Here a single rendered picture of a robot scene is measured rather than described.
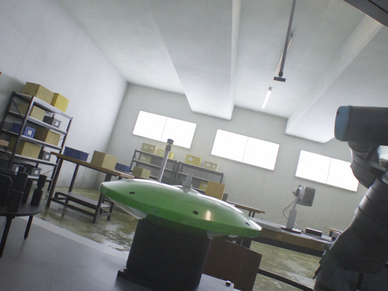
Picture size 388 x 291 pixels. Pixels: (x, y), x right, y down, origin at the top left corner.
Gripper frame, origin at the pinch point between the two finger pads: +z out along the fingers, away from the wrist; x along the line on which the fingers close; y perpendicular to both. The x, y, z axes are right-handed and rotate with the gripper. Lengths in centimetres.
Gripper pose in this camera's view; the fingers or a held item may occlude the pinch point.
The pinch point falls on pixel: (322, 279)
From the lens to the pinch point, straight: 49.9
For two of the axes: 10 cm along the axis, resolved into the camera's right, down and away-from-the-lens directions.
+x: 9.4, 2.9, 1.7
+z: -3.3, 8.9, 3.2
